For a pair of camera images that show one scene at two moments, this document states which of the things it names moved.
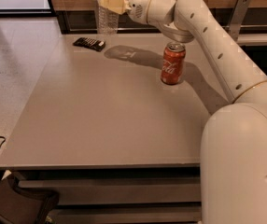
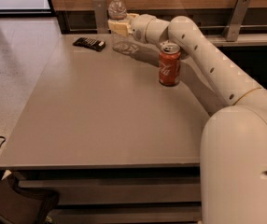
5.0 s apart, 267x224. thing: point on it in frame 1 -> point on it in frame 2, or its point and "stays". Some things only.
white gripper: x=138 y=4 -> x=138 y=28
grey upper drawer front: x=119 y=190 stays
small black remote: x=96 y=45 stays
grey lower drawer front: x=125 y=216 stays
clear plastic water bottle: x=107 y=20 -> x=118 y=10
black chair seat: x=7 y=203 stays
